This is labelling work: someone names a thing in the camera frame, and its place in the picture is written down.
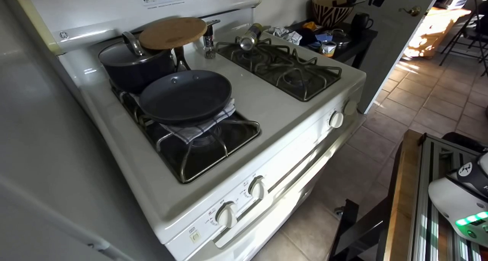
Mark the checked dish towel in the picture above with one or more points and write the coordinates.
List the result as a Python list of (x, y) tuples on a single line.
[(187, 133)]

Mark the white oven door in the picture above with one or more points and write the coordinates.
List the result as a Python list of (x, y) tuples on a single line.
[(282, 215)]

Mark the crumpled white cloth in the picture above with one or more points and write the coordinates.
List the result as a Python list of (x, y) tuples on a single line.
[(284, 34)]

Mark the glass spice grinder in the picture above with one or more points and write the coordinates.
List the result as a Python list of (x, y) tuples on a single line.
[(208, 43)]

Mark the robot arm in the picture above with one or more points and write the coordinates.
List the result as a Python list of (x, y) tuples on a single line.
[(453, 203)]

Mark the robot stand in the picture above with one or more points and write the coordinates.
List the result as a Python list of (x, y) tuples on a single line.
[(404, 200)]

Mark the wooden cabinet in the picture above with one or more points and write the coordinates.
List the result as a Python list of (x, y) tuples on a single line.
[(431, 34)]

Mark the white gas stove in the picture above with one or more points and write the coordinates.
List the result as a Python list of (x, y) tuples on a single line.
[(274, 104)]

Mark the grey refrigerator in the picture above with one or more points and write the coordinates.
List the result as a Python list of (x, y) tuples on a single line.
[(42, 139)]

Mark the zebra striped bowl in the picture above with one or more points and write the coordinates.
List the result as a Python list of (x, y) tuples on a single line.
[(331, 13)]

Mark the black folding chair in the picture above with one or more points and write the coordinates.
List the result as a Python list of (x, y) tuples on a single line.
[(474, 28)]

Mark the black mug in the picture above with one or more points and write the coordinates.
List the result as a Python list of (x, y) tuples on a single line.
[(359, 23)]

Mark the black side table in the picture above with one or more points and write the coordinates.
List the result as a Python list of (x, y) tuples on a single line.
[(358, 43)]

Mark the dark blue pot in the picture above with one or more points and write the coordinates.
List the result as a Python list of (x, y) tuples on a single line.
[(131, 76)]

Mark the glass pot lid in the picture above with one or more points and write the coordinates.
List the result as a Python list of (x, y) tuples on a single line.
[(340, 37)]

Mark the brass door knob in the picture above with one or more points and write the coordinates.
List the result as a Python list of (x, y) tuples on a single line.
[(412, 11)]

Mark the white stove knob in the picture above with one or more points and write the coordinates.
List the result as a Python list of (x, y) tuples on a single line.
[(258, 188), (227, 215), (350, 107), (336, 119)]

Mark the round wooden board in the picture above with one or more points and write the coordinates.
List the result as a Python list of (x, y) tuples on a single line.
[(171, 33)]

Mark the dark frying pan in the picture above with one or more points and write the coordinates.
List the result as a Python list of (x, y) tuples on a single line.
[(185, 97)]

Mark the stove burner grate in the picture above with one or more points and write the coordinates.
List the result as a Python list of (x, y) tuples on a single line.
[(283, 64), (181, 169)]

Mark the metal drink can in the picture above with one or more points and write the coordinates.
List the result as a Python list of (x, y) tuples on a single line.
[(249, 37)]

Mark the small jar with label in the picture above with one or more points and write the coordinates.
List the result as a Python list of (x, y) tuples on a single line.
[(328, 49)]

